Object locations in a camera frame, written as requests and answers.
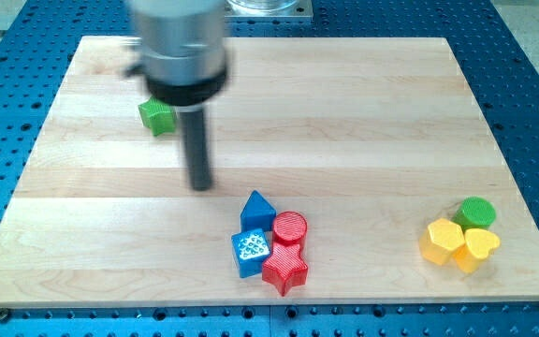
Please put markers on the red star block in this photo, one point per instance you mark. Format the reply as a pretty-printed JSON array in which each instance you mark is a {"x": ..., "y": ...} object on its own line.
[{"x": 285, "y": 268}]

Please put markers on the blue triangle block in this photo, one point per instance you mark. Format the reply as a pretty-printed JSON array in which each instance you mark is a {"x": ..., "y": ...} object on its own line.
[{"x": 257, "y": 213}]

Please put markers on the wooden board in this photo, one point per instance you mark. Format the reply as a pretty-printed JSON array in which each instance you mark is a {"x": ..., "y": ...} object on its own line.
[{"x": 370, "y": 139}]

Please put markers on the yellow heart block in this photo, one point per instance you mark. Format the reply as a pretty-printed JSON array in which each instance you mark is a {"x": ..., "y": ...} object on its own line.
[{"x": 479, "y": 245}]

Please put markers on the green cylinder block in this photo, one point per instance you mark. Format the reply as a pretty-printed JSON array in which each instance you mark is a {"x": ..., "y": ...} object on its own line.
[{"x": 475, "y": 212}]

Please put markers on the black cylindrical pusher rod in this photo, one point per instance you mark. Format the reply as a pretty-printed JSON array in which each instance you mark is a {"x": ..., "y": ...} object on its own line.
[{"x": 194, "y": 137}]

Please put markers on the blue cube block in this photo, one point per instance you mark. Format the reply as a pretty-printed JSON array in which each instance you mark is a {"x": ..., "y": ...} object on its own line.
[{"x": 250, "y": 250}]

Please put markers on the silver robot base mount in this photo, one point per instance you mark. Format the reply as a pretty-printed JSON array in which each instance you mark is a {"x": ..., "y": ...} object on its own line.
[{"x": 269, "y": 10}]

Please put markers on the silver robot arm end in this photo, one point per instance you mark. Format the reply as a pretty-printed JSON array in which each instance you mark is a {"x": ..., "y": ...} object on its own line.
[{"x": 182, "y": 50}]

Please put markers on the yellow hexagon block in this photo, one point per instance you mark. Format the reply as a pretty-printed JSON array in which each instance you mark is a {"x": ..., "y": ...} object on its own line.
[{"x": 440, "y": 241}]

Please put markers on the red cylinder block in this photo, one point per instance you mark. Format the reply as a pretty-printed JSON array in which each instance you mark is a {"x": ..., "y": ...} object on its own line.
[{"x": 290, "y": 228}]

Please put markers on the green star block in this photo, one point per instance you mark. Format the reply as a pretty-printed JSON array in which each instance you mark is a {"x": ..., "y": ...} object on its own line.
[{"x": 157, "y": 116}]

